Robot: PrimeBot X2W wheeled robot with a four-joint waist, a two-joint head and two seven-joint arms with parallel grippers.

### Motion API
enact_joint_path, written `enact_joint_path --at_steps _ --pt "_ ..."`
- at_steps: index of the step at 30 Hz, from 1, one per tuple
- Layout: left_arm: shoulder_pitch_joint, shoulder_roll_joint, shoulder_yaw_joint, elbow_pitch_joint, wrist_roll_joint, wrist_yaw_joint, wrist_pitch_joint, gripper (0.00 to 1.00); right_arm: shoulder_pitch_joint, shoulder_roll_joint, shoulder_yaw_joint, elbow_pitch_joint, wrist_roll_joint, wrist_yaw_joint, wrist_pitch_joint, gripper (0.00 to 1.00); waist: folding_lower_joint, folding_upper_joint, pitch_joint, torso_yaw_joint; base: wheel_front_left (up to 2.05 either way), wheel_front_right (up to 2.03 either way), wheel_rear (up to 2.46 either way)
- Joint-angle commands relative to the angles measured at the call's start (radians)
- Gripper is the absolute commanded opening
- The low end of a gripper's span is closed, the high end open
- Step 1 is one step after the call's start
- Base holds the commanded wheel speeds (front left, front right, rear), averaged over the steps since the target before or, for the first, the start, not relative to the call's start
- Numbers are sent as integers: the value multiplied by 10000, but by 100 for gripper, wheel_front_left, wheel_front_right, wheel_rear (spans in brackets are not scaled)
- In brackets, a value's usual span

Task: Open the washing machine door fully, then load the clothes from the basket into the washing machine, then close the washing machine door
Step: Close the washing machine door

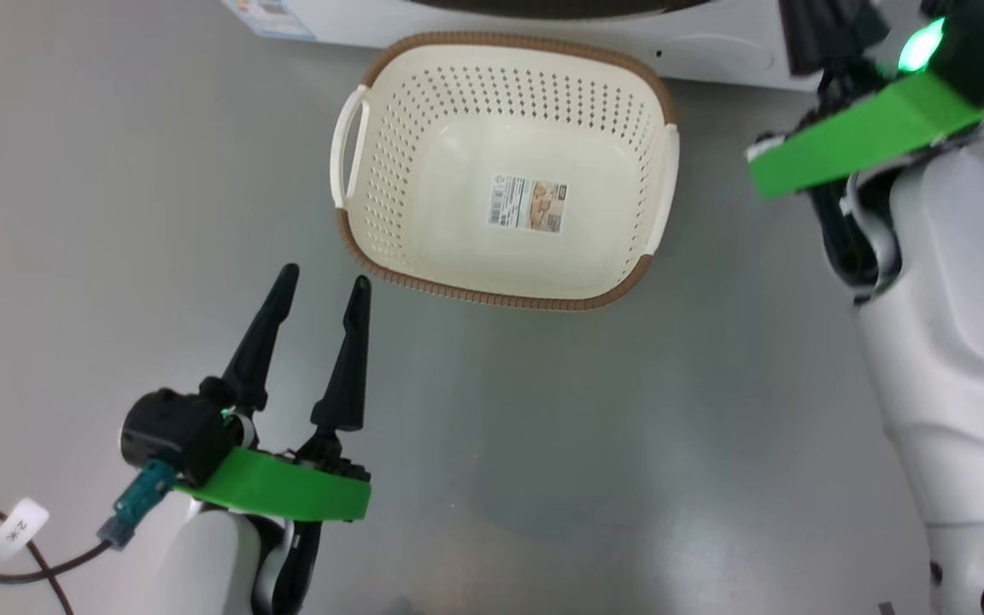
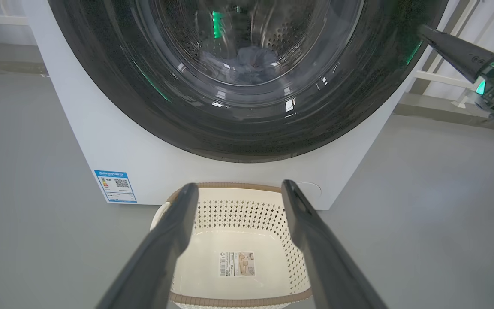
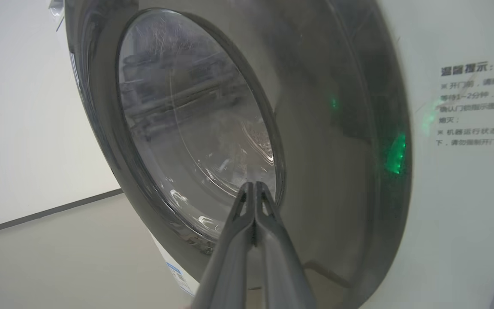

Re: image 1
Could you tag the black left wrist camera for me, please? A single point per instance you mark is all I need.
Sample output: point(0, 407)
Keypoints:
point(176, 431)

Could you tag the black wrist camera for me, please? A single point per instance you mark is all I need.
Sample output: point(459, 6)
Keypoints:
point(176, 431)
point(983, 47)

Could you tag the basket product sticker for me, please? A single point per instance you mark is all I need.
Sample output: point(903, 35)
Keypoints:
point(528, 203)

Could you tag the white washing machine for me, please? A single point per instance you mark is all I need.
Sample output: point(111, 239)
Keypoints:
point(731, 51)

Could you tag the cream laundry basket brown rim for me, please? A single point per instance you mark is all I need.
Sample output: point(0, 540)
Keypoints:
point(424, 171)

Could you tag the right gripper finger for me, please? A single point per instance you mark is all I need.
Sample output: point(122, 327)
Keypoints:
point(808, 34)
point(859, 30)

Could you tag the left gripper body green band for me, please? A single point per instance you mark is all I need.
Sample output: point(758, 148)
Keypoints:
point(287, 491)

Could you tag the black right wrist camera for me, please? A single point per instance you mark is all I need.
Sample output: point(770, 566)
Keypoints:
point(983, 47)

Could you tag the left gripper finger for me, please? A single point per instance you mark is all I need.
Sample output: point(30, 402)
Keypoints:
point(347, 376)
point(257, 359)

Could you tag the dark washing machine door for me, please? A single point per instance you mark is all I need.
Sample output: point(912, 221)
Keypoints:
point(560, 7)

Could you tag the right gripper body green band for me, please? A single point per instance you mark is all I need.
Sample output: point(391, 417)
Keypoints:
point(859, 137)

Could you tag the washing machine energy label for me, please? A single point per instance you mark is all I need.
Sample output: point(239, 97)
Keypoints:
point(274, 17)

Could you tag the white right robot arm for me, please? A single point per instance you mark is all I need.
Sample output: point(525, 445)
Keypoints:
point(962, 342)

